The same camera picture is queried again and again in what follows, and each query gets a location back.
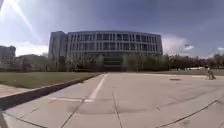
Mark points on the large grey building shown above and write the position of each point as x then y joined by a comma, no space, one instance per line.
106,43

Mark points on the row of trees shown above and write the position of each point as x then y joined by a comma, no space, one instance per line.
150,62

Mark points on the grey concrete pavement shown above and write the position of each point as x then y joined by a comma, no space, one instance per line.
140,98

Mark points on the manhole cover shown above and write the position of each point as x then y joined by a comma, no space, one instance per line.
175,79

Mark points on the grass lawn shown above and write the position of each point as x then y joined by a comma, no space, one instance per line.
40,79

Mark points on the dark stone kerb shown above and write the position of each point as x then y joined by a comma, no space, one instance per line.
33,95

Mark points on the person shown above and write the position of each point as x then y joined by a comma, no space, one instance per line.
210,74

